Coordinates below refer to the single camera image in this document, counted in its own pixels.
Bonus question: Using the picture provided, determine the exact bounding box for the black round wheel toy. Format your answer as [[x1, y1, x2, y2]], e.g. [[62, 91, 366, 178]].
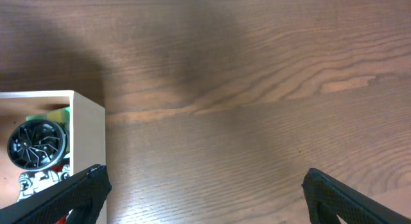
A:
[[7, 119, 69, 171]]

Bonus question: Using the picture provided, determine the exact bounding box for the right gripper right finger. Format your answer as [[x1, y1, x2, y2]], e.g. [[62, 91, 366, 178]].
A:
[[302, 168, 410, 224]]

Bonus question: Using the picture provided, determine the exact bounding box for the white cardboard box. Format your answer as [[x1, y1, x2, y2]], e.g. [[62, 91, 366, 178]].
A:
[[1, 90, 107, 223]]

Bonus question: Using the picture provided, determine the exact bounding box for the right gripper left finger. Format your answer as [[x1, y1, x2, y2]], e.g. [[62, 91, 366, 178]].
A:
[[1, 164, 112, 224]]

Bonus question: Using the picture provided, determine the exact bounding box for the multicoloured puzzle cube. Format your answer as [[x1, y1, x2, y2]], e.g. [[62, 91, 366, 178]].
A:
[[26, 107, 70, 159]]

